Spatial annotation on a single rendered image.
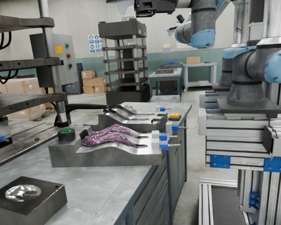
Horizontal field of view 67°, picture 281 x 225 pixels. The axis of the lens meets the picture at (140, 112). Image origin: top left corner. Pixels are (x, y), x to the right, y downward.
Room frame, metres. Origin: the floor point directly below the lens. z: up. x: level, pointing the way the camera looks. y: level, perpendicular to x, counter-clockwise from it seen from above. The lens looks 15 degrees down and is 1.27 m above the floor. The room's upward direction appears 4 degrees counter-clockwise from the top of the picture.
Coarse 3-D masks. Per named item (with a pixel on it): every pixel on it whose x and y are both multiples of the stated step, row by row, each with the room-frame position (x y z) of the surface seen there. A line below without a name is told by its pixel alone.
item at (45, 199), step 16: (0, 192) 0.61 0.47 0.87; (16, 192) 0.62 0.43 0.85; (32, 192) 0.62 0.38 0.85; (48, 192) 0.59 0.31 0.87; (64, 192) 0.62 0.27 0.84; (0, 208) 0.53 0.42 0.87; (16, 208) 0.52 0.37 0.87; (32, 208) 0.52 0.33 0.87; (48, 208) 0.55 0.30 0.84; (0, 224) 0.54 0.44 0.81; (16, 224) 0.51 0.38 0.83; (32, 224) 0.50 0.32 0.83
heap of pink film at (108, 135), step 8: (112, 128) 1.03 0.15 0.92; (120, 128) 1.03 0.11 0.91; (88, 136) 1.00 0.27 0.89; (96, 136) 0.96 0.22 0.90; (104, 136) 0.96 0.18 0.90; (112, 136) 0.92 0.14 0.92; (120, 136) 0.93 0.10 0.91; (136, 136) 1.03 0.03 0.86; (88, 144) 0.93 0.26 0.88; (96, 144) 0.91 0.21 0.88; (128, 144) 0.91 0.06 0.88
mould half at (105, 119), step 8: (120, 104) 1.48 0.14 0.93; (104, 112) 1.29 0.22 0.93; (120, 112) 1.34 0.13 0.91; (136, 112) 1.42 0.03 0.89; (144, 112) 1.41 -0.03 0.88; (152, 112) 1.38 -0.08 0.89; (160, 112) 1.36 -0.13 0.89; (96, 120) 1.39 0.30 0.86; (104, 120) 1.26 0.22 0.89; (112, 120) 1.24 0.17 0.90; (120, 120) 1.24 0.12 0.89; (96, 128) 1.28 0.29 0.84; (104, 128) 1.26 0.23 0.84; (128, 128) 1.20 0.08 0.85; (136, 128) 1.18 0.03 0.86; (144, 128) 1.16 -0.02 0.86; (152, 128) 1.14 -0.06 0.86; (160, 128) 1.21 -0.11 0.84
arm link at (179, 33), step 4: (224, 0) 0.85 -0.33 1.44; (216, 8) 0.83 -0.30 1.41; (188, 16) 0.84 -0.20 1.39; (188, 20) 0.83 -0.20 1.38; (180, 24) 0.87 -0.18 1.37; (184, 24) 0.81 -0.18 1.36; (176, 28) 0.88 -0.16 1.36; (180, 28) 0.83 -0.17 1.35; (176, 32) 0.86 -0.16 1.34; (180, 32) 0.82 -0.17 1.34; (176, 36) 0.87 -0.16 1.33; (180, 36) 0.83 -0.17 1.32; (180, 40) 0.85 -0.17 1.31; (184, 40) 0.82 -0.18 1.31
